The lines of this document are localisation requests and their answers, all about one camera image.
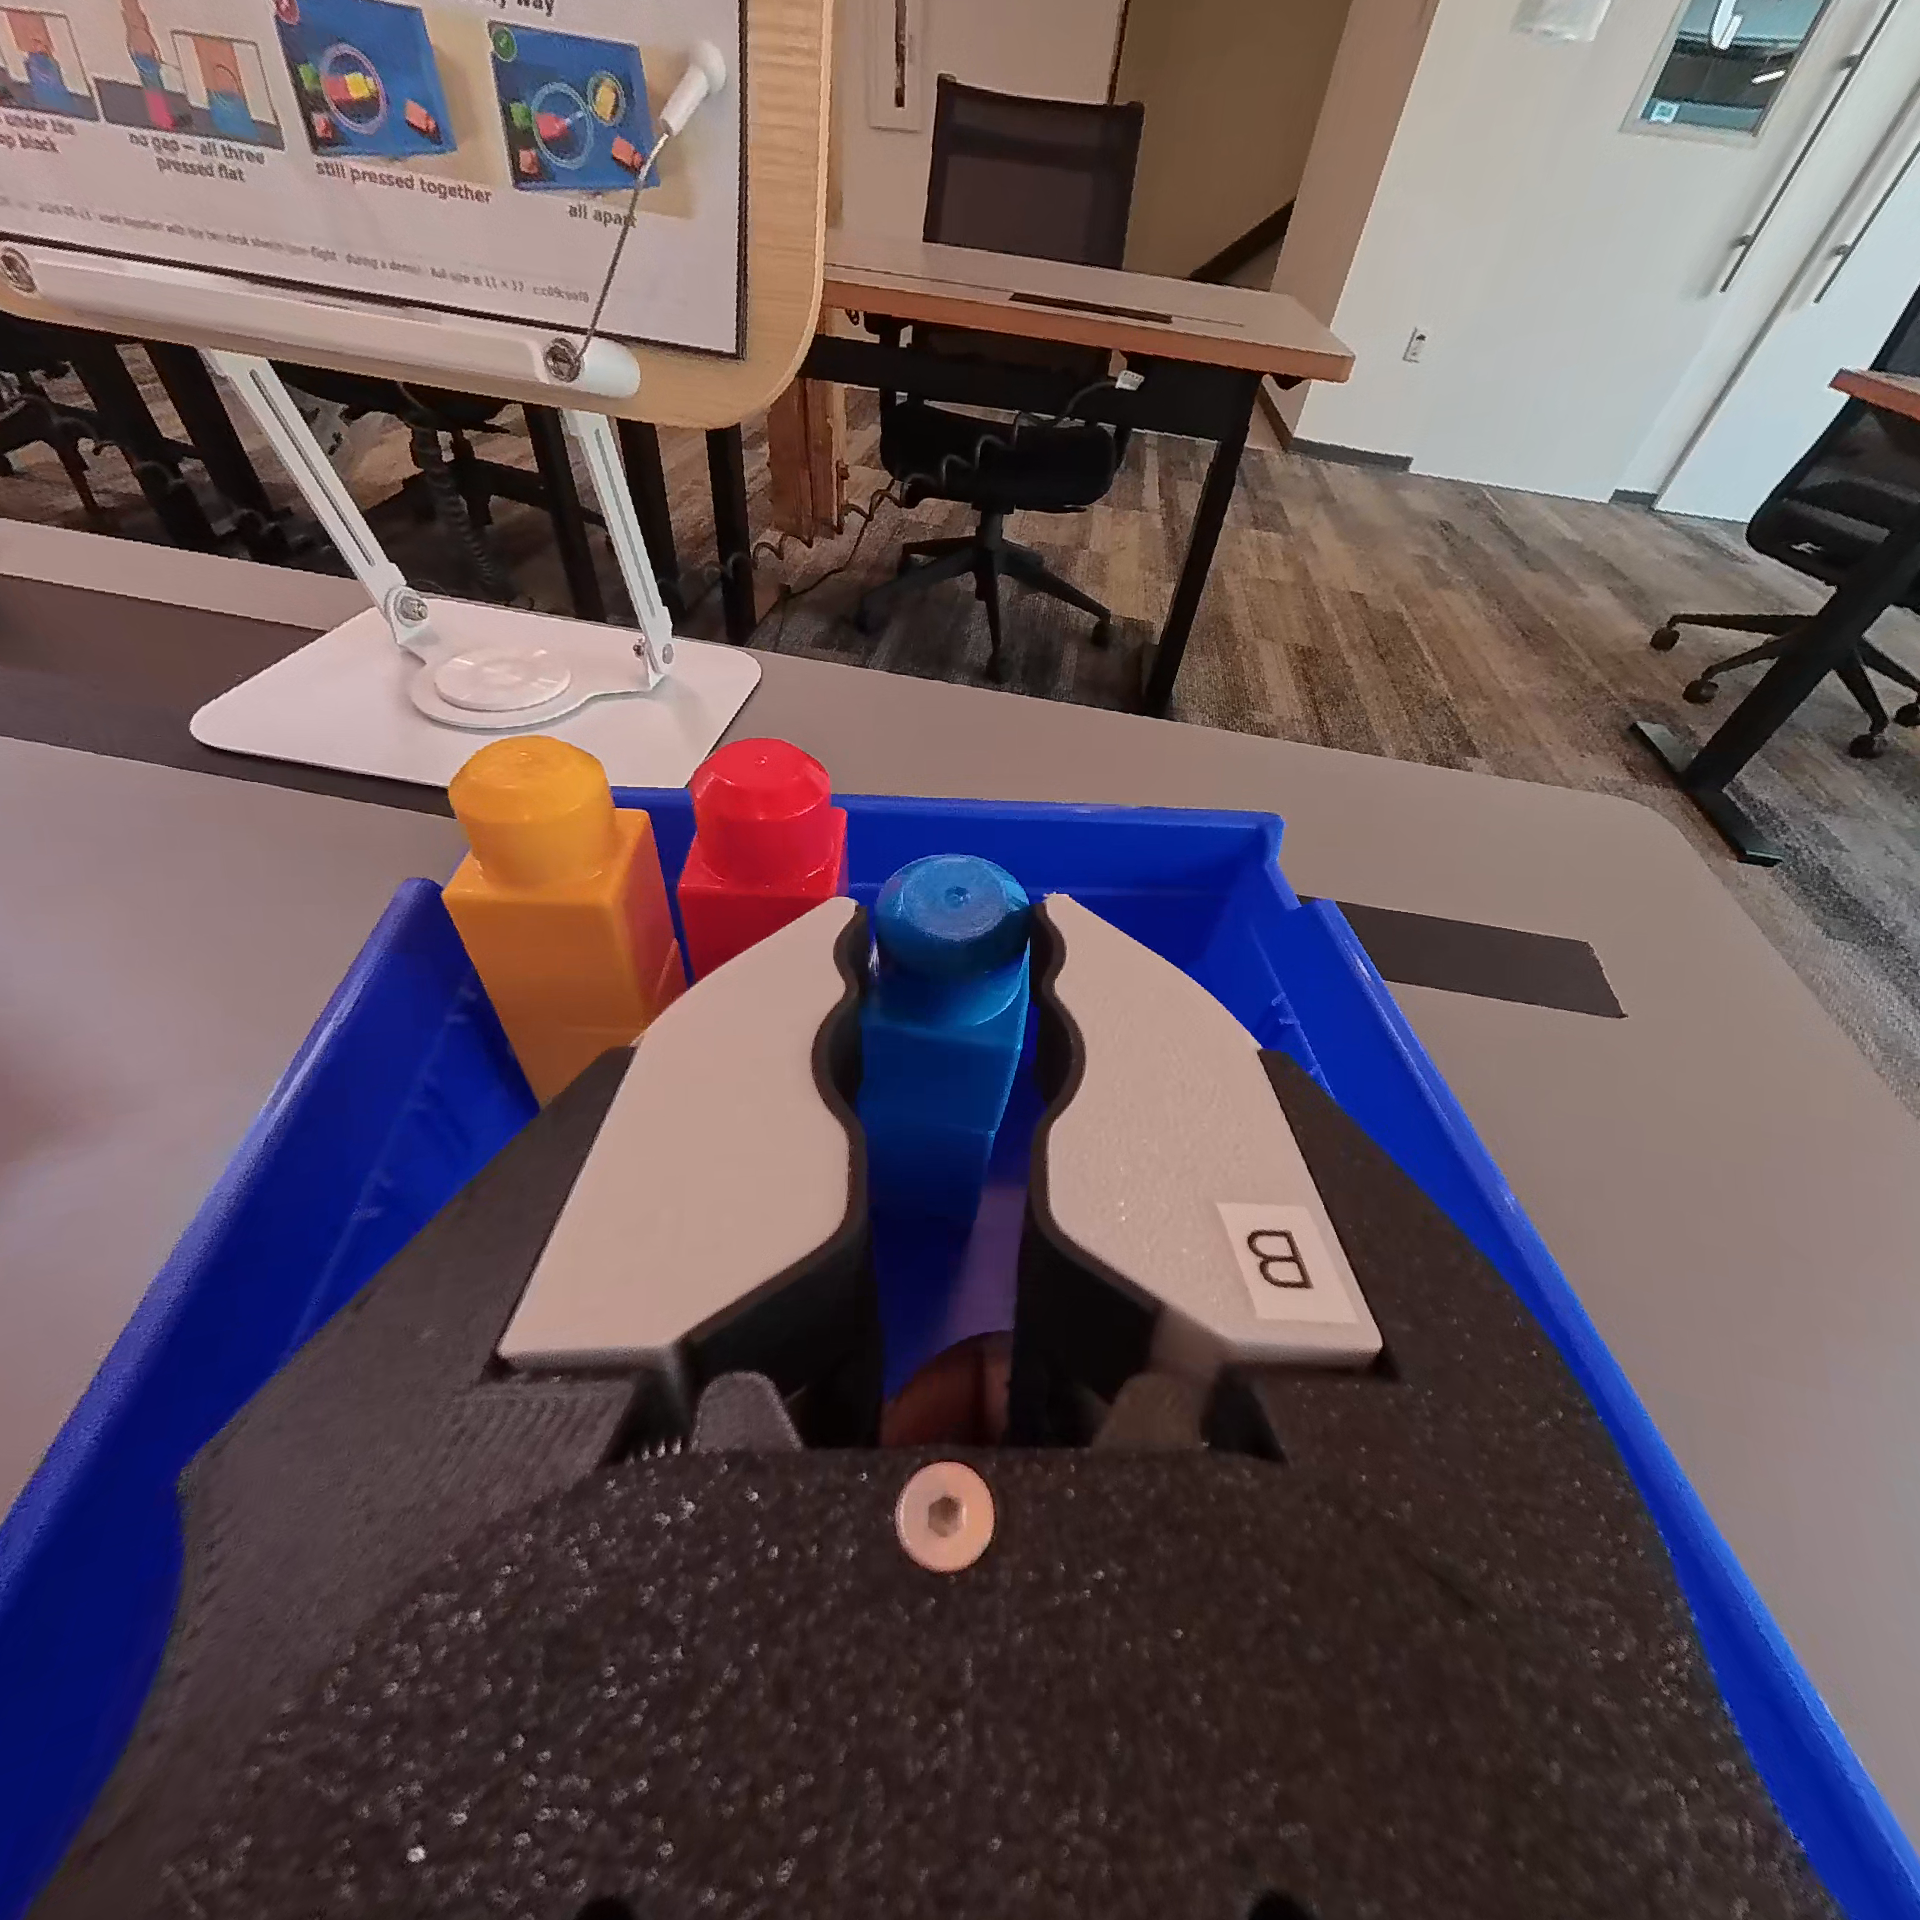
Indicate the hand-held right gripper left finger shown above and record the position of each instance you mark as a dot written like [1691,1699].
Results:
[720,1140]

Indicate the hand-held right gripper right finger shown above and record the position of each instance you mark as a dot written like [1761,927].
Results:
[1154,1110]

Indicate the blue mega block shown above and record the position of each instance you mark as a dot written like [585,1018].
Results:
[945,1049]

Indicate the orange mega block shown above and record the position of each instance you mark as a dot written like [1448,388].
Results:
[557,930]

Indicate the blue plastic bin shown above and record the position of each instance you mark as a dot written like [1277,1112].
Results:
[376,1079]

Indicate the red mega block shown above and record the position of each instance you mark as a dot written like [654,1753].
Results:
[757,856]

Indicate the short black tape strip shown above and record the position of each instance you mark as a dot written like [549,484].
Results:
[1470,960]

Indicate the white folding stand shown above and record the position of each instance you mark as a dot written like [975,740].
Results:
[301,704]

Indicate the black leg desk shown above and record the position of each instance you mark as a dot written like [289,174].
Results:
[1711,779]

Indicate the wooden top desk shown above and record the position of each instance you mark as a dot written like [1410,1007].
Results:
[1050,322]

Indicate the rounded wooden board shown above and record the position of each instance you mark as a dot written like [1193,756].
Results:
[779,225]

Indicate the black mesh office chair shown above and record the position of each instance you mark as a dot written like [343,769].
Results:
[1026,166]

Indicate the printed instruction sheet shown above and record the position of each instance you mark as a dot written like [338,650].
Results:
[376,225]

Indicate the white double door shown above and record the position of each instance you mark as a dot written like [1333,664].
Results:
[1770,345]

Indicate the wooden post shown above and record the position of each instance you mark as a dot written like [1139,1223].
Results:
[803,465]

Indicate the framed wall sign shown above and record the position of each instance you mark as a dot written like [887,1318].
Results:
[1723,67]

